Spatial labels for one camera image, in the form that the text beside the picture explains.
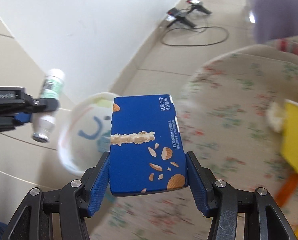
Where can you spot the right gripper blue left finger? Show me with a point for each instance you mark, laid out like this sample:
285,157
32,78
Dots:
97,184

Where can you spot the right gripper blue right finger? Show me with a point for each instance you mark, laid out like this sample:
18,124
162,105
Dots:
200,181

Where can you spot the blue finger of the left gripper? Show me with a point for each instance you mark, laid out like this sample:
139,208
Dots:
40,105
22,118

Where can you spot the white AD milk bottle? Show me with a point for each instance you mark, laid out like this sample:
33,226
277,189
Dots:
44,120

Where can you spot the blue biscuit box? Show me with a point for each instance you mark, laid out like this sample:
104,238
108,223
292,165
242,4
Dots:
146,150

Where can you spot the orange snack wrapper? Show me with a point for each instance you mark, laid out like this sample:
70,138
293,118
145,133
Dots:
287,190

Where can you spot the white patterned trash bin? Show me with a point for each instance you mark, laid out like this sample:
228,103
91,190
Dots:
85,134

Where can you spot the floral tablecloth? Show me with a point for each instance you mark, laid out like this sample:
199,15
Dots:
222,119

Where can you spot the small white tissue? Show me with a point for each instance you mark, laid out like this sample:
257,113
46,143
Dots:
275,117

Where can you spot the yellow paper cup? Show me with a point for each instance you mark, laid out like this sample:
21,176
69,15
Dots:
289,149

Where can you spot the black tripod device near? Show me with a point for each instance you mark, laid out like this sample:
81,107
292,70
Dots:
175,15

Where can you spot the black tripod device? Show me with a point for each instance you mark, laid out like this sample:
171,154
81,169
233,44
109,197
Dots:
197,5
175,15

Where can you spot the black tripod device far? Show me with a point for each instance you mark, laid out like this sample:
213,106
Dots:
197,5

